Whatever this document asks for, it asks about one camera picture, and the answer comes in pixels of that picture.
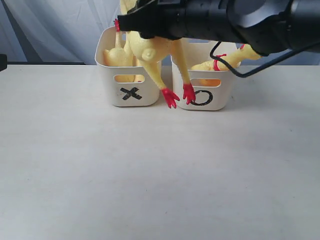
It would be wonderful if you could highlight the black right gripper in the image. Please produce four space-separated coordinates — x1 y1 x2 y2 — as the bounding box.
117 0 190 40

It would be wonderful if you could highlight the severed chicken head with tube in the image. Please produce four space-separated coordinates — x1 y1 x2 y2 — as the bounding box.
134 57 145 83

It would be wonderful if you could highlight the headless yellow rubber chicken body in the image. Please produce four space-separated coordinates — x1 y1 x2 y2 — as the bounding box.
103 19 133 67

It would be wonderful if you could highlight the whole yellow rubber chicken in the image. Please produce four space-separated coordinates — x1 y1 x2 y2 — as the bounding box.
190 44 263 87

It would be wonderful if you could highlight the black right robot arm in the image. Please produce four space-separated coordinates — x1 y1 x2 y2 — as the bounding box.
118 0 320 56

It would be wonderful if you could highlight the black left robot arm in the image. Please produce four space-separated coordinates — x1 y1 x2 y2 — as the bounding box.
0 53 8 72

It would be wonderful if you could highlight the cream bin marked X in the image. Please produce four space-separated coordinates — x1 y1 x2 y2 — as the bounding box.
95 26 160 107

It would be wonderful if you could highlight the cream bin marked O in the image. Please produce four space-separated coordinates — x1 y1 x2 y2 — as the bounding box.
171 38 237 111

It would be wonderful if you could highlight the white backdrop curtain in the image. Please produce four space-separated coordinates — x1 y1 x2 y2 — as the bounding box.
0 0 320 66

